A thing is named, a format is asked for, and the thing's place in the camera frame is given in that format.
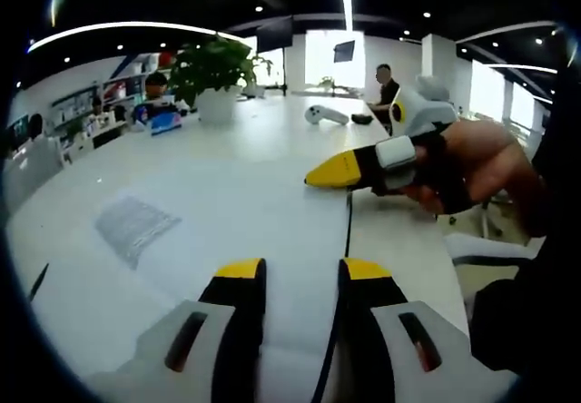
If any white handheld controller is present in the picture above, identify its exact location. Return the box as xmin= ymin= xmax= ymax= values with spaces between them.
xmin=304 ymin=103 xmax=350 ymax=126

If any person's dark clothing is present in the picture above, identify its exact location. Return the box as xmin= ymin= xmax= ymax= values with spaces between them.
xmin=469 ymin=116 xmax=581 ymax=403

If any curved ceiling light strip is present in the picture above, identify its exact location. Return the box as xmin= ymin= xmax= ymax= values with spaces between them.
xmin=26 ymin=21 xmax=246 ymax=54

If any green potted plant white pot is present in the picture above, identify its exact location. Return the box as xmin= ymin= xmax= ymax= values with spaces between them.
xmin=168 ymin=37 xmax=255 ymax=125

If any blue tissue box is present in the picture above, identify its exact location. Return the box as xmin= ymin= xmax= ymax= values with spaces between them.
xmin=149 ymin=111 xmax=183 ymax=136

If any person's right hand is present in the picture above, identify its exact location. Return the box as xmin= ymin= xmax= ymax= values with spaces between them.
xmin=405 ymin=119 xmax=524 ymax=217

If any white office chair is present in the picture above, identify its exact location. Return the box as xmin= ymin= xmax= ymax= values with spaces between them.
xmin=444 ymin=232 xmax=546 ymax=268

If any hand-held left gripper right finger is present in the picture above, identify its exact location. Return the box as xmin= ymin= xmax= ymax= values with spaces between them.
xmin=336 ymin=257 xmax=523 ymax=403

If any small potted plant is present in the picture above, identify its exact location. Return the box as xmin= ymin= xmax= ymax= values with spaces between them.
xmin=244 ymin=55 xmax=276 ymax=99

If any white wall shelf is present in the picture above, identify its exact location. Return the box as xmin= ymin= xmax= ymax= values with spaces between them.
xmin=49 ymin=53 xmax=178 ymax=123

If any small black screen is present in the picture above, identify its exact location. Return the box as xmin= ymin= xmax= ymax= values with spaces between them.
xmin=333 ymin=39 xmax=357 ymax=64

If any grey desk partition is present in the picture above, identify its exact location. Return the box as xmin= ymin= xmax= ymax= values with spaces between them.
xmin=2 ymin=137 xmax=64 ymax=204

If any large black screen on stand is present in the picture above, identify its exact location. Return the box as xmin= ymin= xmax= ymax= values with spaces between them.
xmin=255 ymin=15 xmax=294 ymax=54

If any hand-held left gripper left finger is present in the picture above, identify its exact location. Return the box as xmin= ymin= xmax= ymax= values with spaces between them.
xmin=85 ymin=257 xmax=268 ymax=403

